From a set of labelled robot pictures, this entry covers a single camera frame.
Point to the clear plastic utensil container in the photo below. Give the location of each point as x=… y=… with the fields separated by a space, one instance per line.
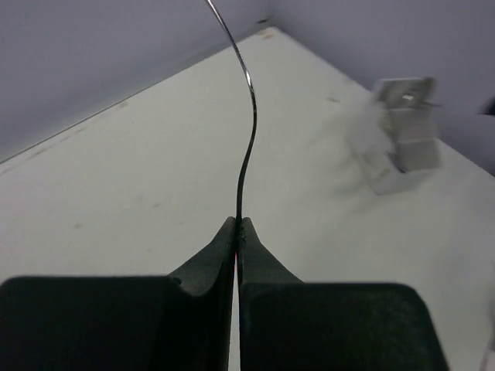
x=395 y=138

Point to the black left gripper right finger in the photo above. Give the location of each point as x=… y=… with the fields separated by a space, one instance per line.
x=288 y=324

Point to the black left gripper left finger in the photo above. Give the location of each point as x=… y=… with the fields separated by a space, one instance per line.
x=178 y=321

